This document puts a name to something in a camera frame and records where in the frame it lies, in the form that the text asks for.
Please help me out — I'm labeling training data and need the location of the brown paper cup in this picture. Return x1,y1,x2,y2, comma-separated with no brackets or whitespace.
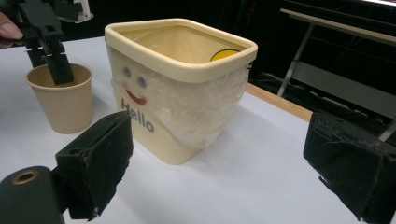
25,63,93,135

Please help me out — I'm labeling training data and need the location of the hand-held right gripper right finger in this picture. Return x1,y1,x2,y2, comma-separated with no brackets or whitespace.
303,111,396,224

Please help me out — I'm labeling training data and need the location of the metal frame table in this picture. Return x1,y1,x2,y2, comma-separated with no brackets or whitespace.
276,7,396,143

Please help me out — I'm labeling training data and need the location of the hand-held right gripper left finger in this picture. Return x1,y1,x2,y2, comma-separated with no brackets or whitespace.
55,110,134,222

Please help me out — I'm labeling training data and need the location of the cream smiley face bin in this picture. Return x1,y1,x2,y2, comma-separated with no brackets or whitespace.
104,18,259,166

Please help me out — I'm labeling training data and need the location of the yellow round object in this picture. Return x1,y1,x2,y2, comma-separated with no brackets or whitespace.
209,49,241,63

